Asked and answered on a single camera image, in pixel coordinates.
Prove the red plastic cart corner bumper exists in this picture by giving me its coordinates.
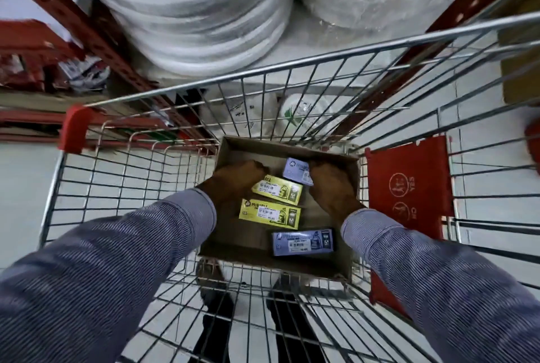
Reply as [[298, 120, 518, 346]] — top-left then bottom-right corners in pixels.
[[58, 104, 96, 155]]

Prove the large purple packet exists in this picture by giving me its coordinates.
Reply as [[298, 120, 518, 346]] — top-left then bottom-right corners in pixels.
[[271, 229, 335, 257]]

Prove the red round object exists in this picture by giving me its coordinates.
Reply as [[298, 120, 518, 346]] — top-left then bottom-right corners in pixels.
[[524, 118, 540, 174]]

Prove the brown cardboard box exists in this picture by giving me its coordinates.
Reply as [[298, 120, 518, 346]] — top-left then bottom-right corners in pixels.
[[198, 136, 362, 283]]

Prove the yellow packet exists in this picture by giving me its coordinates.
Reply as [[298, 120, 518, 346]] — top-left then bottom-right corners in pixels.
[[251, 174, 304, 206], [238, 198, 302, 230]]

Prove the metal wire shopping cart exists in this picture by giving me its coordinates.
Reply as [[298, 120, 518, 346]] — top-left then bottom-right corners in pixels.
[[39, 10, 540, 363]]

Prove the person's right forearm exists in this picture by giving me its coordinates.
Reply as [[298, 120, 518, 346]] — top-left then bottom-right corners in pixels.
[[341, 208, 540, 363]]

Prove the red metal shelf rack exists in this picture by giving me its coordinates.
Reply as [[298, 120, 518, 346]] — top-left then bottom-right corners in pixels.
[[0, 0, 540, 154]]

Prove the person's left forearm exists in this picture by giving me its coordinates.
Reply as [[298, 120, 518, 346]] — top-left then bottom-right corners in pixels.
[[0, 187, 217, 363]]

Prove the person's left leg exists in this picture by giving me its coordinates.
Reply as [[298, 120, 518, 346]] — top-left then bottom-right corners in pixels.
[[189, 257, 238, 363]]

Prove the person's leg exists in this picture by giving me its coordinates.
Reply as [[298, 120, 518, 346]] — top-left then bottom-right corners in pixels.
[[266, 274, 327, 363], [189, 257, 238, 363]]

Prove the yellow cardboard carton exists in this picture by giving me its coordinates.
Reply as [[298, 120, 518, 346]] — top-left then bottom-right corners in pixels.
[[497, 0, 540, 107]]

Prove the white bag with green print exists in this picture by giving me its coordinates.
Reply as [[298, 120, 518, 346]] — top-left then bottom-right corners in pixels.
[[278, 92, 351, 136]]

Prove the person's right hand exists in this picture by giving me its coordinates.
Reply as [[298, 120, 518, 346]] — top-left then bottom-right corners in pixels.
[[307, 160, 366, 229]]

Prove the small purple packet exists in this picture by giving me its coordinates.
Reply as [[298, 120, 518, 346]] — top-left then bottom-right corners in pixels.
[[282, 158, 315, 187]]

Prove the person's left hand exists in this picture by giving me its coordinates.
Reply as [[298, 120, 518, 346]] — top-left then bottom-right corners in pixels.
[[197, 160, 271, 216]]

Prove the red cart child seat flap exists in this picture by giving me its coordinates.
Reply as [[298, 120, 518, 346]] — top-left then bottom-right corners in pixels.
[[365, 135, 455, 319]]

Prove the white plastic bag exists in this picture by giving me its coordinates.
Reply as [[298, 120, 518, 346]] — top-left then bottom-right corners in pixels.
[[198, 88, 280, 140]]

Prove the person's right leg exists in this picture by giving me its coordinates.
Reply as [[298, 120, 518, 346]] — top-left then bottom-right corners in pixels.
[[266, 274, 327, 363]]

